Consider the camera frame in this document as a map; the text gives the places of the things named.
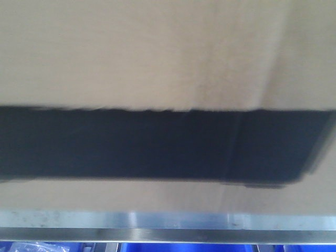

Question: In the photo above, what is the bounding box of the brown cardboard EcoFlow box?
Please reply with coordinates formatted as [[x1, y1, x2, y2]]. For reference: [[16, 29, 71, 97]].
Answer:
[[1, 1, 335, 215]]

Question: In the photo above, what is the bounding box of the blue bin at left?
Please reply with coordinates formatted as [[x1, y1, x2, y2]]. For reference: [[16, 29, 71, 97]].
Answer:
[[1, 241, 82, 252]]

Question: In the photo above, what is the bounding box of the stainless steel shelf edge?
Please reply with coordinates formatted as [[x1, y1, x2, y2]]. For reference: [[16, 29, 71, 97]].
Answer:
[[1, 210, 335, 244]]

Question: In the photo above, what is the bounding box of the blue plastic bin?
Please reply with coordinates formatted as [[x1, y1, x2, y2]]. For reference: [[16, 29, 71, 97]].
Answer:
[[119, 243, 254, 252]]

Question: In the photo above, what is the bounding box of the clear plastic bag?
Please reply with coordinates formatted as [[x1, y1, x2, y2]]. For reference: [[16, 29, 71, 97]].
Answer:
[[9, 242, 55, 252]]

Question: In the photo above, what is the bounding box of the blue bin at right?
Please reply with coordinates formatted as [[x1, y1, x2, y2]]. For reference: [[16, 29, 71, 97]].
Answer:
[[274, 245, 336, 252]]

